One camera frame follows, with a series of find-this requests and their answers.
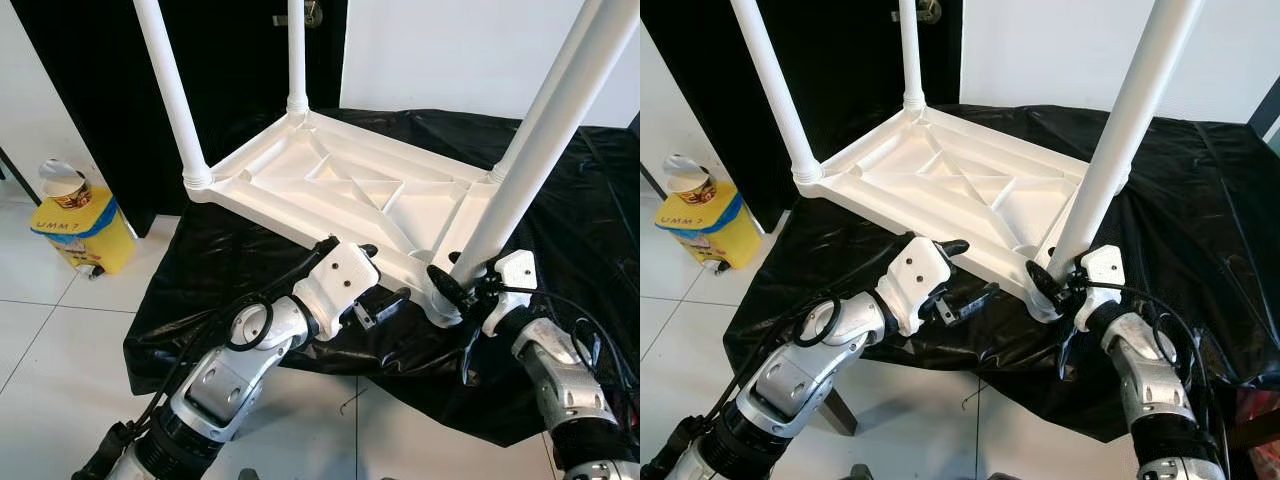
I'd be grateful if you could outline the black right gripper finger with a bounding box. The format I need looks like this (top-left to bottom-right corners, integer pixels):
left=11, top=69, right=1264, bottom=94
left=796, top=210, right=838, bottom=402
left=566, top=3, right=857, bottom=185
left=1027, top=260, right=1063, bottom=301
left=427, top=265, right=471, bottom=309

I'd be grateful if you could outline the white plastic table top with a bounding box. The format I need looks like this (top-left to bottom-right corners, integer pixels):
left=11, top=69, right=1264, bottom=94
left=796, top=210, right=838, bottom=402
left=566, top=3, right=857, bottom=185
left=182, top=105, right=511, bottom=329
left=792, top=100, right=1129, bottom=323

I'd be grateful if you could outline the black plastic table cover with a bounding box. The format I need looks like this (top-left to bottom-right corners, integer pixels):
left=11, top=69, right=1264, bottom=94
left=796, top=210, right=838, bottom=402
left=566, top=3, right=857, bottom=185
left=722, top=103, right=1280, bottom=443
left=122, top=108, right=641, bottom=448

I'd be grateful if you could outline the black door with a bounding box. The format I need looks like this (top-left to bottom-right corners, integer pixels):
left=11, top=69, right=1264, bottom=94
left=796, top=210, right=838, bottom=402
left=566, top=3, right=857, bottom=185
left=640, top=0, right=963, bottom=231
left=10, top=0, right=348, bottom=236

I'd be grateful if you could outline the pink plastic bag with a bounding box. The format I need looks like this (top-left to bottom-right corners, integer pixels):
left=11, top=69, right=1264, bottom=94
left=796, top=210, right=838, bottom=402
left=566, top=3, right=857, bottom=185
left=1240, top=390, right=1280, bottom=480

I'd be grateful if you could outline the yellow blue cardboard box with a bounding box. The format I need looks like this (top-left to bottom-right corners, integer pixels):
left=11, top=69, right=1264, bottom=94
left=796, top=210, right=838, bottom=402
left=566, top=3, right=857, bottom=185
left=655, top=185, right=763, bottom=271
left=30, top=188, right=136, bottom=276

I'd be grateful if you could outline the instant noodle cup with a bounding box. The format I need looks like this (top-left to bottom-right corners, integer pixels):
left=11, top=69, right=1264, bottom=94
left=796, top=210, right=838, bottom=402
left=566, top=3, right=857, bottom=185
left=40, top=158, right=91, bottom=209
left=665, top=155, right=718, bottom=204

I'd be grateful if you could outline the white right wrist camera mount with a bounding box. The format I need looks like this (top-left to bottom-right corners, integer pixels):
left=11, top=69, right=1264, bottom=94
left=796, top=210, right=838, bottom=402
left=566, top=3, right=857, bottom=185
left=482, top=250, right=538, bottom=338
left=1073, top=245, right=1126, bottom=333

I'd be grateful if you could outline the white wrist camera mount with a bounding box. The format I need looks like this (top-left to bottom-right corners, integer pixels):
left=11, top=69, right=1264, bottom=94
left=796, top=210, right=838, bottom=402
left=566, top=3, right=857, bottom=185
left=293, top=240, right=381, bottom=341
left=482, top=250, right=538, bottom=338
left=875, top=235, right=953, bottom=336
left=1073, top=245, right=1126, bottom=333

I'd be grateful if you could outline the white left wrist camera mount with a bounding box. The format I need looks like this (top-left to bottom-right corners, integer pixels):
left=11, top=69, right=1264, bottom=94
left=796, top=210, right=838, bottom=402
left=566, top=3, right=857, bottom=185
left=875, top=235, right=953, bottom=336
left=293, top=240, right=381, bottom=341

